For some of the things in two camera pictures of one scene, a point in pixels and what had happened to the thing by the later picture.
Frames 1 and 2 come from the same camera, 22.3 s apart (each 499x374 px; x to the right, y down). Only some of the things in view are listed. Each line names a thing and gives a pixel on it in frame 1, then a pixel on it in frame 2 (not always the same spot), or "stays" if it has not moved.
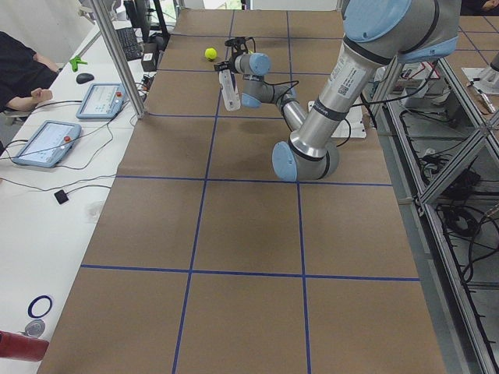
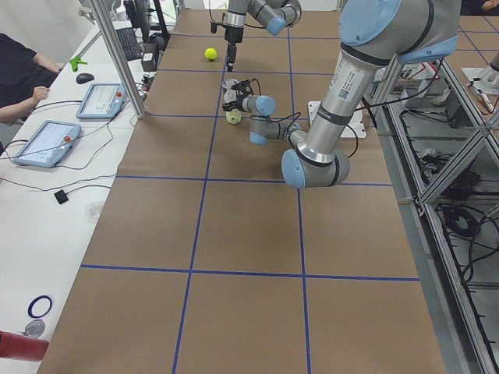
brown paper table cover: (203, 262) stays
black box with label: (149, 58) stays
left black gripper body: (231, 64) to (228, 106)
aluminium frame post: (110, 33) stays
